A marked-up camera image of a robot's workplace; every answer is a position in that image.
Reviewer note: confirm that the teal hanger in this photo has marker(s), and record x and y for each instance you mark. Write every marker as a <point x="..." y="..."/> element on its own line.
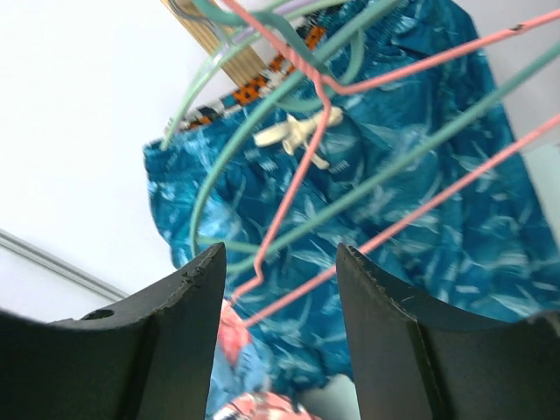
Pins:
<point x="234" y="188"/>

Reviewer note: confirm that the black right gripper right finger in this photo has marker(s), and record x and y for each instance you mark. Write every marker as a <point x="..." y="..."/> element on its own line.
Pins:
<point x="416" y="357"/>

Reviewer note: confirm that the mint green hanger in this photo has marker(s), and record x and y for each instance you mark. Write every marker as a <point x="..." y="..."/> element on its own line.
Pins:
<point x="207" y="8"/>

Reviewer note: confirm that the blue shark print shorts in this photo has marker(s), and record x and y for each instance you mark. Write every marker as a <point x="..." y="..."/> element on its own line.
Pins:
<point x="488" y="249"/>

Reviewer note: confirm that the wooden hanging rod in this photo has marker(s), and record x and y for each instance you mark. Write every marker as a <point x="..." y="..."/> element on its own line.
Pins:
<point x="222" y="43"/>

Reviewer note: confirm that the pink wire hanger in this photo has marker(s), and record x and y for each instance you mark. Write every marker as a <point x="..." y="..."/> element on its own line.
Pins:
<point x="441" y="136"/>

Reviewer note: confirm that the orange black patterned shorts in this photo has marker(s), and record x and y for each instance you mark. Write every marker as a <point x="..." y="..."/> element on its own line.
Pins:
<point x="312" y="30"/>

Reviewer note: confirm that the aluminium corner post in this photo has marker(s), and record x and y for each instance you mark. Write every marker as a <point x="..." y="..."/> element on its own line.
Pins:
<point x="56" y="265"/>

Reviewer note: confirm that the pink shark print shorts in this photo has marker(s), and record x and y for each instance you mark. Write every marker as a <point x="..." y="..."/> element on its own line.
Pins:
<point x="239" y="384"/>

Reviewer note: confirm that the white drawstring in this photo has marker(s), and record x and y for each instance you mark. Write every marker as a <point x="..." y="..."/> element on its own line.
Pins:
<point x="294" y="133"/>

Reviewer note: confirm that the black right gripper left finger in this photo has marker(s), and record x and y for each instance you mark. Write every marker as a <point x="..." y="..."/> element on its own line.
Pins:
<point x="148" y="356"/>

